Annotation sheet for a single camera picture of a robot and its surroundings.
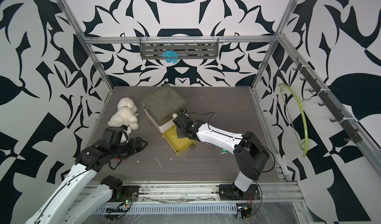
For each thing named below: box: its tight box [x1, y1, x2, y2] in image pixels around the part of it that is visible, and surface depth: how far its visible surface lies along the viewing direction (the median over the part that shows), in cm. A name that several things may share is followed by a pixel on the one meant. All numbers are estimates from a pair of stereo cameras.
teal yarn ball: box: [161, 49, 179, 64], surface depth 93 cm
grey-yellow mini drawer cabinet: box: [139, 83, 188, 134], surface depth 86 cm
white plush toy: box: [107, 97, 139, 130], surface depth 94 cm
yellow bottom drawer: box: [161, 125, 195, 154], surface depth 91 cm
